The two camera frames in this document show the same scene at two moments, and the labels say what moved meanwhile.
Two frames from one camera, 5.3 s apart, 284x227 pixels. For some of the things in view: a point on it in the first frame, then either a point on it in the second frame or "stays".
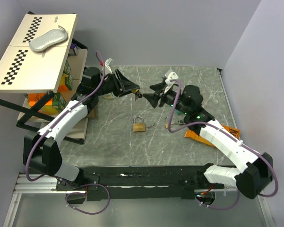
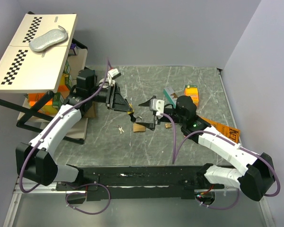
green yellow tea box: x=57 y=106 stays
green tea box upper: x=67 y=68 stays
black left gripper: x=128 y=86 → x=115 y=100
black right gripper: x=153 y=98 → x=152 y=126
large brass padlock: x=138 y=127 stays
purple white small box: x=74 y=49 stays
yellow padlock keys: x=138 y=94 → x=120 y=128
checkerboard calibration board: x=22 y=69 stays
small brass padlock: x=166 y=124 stays
